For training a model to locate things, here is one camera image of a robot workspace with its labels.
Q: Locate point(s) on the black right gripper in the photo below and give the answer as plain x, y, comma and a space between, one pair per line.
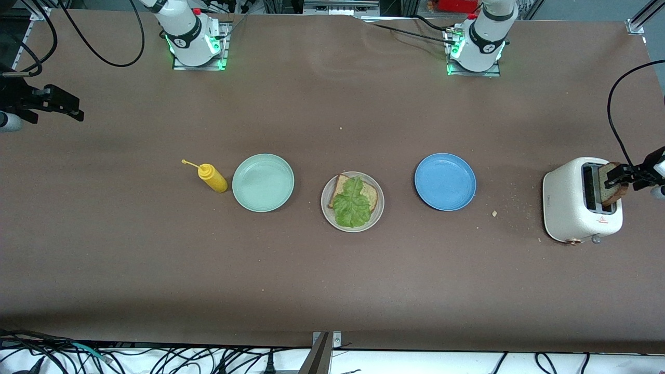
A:
15, 96

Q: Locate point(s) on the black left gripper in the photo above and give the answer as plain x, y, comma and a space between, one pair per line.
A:
646, 169

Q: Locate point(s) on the brown toasted bread slice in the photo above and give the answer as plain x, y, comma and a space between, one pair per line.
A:
370, 193
613, 195

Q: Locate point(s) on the green lettuce leaf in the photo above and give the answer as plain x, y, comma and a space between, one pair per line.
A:
353, 203

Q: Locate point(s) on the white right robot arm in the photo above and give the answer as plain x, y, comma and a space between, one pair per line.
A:
187, 31

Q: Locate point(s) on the blue plate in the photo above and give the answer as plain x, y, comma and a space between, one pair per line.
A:
445, 182

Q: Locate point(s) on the mint green plate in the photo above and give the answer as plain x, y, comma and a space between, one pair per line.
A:
262, 183

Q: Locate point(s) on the beige plate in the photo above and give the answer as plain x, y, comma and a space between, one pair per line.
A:
378, 208

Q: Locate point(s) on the white two-slot toaster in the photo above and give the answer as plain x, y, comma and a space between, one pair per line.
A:
566, 202

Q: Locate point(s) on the yellow squeeze sauce bottle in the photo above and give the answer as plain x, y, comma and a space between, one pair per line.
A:
213, 179

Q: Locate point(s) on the red box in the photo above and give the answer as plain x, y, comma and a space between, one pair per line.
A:
454, 5

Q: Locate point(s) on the grey metal device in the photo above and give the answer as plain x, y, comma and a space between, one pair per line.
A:
340, 6

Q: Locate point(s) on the black power plug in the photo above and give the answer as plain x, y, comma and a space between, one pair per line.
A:
269, 366

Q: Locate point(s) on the dark metal bar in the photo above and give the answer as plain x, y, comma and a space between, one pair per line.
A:
317, 358

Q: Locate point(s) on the aluminium corner bracket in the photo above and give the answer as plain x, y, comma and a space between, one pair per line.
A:
41, 13

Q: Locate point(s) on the aluminium frame profile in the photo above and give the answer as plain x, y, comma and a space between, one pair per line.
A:
641, 21

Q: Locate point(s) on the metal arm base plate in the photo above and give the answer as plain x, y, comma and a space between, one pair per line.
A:
449, 70
226, 47

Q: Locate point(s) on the silver metal bracket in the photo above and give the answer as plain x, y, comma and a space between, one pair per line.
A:
336, 340

